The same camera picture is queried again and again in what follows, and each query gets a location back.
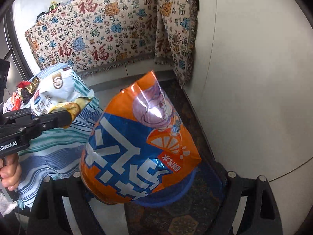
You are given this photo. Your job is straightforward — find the light blue chip bag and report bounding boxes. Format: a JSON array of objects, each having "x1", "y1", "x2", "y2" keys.
[{"x1": 25, "y1": 63, "x2": 94, "y2": 120}]

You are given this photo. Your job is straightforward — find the left hand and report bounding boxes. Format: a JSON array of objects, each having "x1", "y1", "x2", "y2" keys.
[{"x1": 1, "y1": 153, "x2": 22, "y2": 191}]

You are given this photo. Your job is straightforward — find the orange blue snack bag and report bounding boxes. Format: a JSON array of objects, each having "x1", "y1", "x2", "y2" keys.
[{"x1": 79, "y1": 70, "x2": 202, "y2": 205}]

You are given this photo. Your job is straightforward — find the blue striped tablecloth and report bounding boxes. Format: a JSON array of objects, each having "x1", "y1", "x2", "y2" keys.
[{"x1": 17, "y1": 62, "x2": 105, "y2": 210}]

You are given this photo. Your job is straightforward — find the blue plastic trash basket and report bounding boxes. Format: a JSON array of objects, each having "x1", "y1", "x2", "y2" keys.
[{"x1": 133, "y1": 162, "x2": 224, "y2": 208}]

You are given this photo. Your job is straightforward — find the patterned fu character blanket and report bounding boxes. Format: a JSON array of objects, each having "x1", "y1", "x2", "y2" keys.
[{"x1": 25, "y1": 0, "x2": 197, "y2": 84}]

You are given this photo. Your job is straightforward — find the red snack wrapper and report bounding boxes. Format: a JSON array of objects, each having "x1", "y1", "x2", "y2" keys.
[{"x1": 3, "y1": 76, "x2": 40, "y2": 113}]

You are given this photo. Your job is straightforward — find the white kitchen cabinet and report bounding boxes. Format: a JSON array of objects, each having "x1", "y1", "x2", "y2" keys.
[{"x1": 185, "y1": 0, "x2": 312, "y2": 234}]

